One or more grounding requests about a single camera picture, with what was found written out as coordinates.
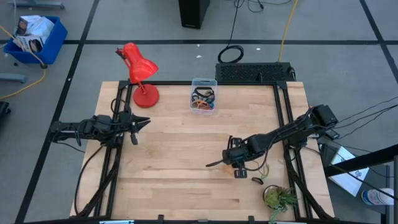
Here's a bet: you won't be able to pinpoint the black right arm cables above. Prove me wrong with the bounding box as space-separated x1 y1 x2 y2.
335 96 398 141

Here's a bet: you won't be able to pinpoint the yellow power cord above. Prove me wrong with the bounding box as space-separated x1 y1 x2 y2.
277 0 300 63

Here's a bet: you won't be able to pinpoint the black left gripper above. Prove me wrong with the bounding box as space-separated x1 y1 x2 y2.
119 111 152 135

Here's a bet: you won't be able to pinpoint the grey metal bar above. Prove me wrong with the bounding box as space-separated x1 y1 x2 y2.
0 73 27 84
9 0 65 10

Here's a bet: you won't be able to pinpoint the black perforated box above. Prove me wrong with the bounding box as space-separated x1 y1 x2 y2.
215 62 296 83

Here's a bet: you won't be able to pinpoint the black side table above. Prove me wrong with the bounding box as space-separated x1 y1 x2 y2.
323 144 398 224

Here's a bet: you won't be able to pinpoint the white paper sheet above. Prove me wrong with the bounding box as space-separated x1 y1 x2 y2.
328 146 371 197

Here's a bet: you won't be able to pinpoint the orange rubber band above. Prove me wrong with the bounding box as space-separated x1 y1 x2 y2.
194 99 213 110

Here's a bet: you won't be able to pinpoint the white and blue can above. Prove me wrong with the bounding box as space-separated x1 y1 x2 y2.
361 187 395 206

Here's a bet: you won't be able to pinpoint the white cardboard box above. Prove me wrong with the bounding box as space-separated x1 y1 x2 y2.
17 15 55 38
14 35 48 53

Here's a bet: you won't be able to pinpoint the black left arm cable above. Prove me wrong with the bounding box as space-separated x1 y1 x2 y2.
73 144 105 217

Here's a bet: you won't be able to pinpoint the red desk lamp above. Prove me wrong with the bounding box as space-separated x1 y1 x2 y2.
115 42 161 109

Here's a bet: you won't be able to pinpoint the thin olive rubber band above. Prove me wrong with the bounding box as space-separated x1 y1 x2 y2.
257 160 272 180

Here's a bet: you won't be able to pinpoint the blue wheeled bin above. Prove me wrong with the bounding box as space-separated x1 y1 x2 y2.
3 15 68 68

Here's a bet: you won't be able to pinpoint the black table frame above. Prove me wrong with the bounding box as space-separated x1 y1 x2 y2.
70 80 335 222

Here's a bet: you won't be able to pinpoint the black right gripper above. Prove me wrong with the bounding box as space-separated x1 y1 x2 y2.
205 143 251 168

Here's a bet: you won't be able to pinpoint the small potted green plant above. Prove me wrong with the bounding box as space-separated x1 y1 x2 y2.
262 184 300 224

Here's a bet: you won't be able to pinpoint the clear plastic bin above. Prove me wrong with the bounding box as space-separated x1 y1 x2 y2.
189 77 218 116

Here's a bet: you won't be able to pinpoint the black computer tower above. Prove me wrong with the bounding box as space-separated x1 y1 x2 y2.
178 0 211 30

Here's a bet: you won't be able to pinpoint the yellow extension cable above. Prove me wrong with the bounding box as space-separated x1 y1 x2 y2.
0 24 47 101

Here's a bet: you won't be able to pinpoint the black coiled floor cable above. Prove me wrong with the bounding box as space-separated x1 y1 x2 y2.
216 0 245 65

